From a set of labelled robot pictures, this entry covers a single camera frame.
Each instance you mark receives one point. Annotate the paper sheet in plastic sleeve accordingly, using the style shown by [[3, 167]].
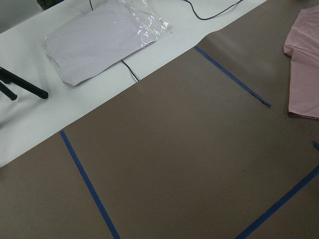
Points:
[[88, 45]]

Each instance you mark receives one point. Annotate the black tripod legs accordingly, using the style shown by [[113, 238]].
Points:
[[7, 77]]

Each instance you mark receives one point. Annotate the pink Snoopy t-shirt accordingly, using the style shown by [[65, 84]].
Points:
[[302, 45]]

